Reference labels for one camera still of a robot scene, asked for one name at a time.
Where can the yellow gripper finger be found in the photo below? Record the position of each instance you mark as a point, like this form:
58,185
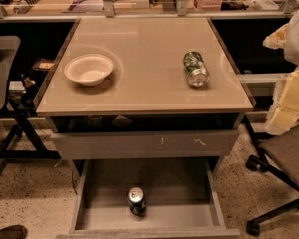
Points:
284,112
276,40

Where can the blue pepsi can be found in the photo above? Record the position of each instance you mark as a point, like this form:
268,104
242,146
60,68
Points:
136,201

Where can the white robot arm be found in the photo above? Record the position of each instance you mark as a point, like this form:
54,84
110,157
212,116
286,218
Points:
291,49

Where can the green soda can lying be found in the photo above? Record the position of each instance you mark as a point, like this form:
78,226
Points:
197,72

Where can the closed grey top drawer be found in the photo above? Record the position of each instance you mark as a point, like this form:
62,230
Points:
144,144

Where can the grey drawer cabinet with counter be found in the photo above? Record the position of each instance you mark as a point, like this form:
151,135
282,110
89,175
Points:
148,89

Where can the open grey middle drawer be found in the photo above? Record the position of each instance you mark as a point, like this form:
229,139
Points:
181,202

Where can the brown office chair right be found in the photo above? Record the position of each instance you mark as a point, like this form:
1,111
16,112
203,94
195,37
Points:
278,155

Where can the white paper bowl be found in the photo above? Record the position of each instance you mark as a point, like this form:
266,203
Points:
88,70

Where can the grey chair left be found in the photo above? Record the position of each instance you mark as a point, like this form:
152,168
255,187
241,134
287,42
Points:
8,48

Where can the brown shoe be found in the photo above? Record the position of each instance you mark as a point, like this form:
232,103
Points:
13,232

